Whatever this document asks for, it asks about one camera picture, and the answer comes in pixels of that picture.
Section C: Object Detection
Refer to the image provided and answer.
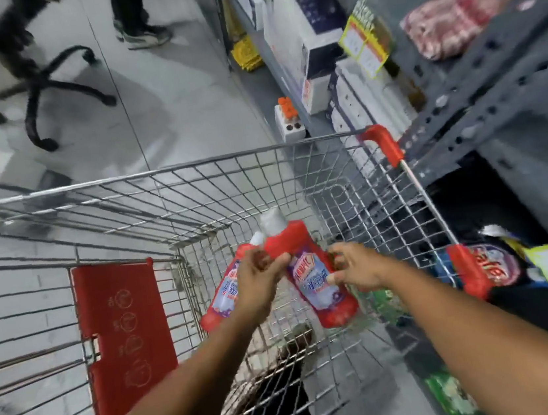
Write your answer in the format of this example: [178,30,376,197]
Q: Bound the person's left hand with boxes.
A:
[227,244,299,327]

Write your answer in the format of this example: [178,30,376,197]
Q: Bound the person's right hand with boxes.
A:
[322,235,405,298]

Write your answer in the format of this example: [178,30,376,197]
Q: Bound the red cleaner bottle white cap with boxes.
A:
[190,230,277,334]
[258,198,362,336]

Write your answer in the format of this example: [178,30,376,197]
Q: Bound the person's right forearm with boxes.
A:
[385,243,548,415]

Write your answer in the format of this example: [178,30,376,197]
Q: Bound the person's left forearm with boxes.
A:
[65,309,280,415]

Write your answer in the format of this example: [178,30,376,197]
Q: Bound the white box with orange tops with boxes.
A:
[273,94,308,144]

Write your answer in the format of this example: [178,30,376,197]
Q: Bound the blue packet with round label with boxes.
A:
[427,221,531,301]

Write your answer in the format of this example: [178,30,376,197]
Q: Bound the green packet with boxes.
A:
[423,364,480,415]

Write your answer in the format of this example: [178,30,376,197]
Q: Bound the red plastic cart seat flap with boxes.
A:
[70,255,186,415]

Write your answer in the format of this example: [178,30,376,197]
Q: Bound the small white box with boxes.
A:
[298,73,336,117]

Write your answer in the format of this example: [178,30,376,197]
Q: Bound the stack of white boxes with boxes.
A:
[321,50,423,161]

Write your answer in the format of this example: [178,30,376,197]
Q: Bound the yellow packets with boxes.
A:
[228,34,266,75]

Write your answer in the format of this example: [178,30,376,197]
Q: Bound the large white and navy box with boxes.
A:
[260,0,365,92]

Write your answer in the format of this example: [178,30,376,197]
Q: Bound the grey metal shelf rack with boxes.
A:
[215,0,548,293]

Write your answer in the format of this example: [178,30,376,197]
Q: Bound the pink patterned packet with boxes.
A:
[397,0,548,66]

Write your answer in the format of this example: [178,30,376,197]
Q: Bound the black office chair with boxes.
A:
[0,0,123,159]

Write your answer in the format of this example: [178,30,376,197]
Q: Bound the metal wire shopping cart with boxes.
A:
[0,112,510,415]

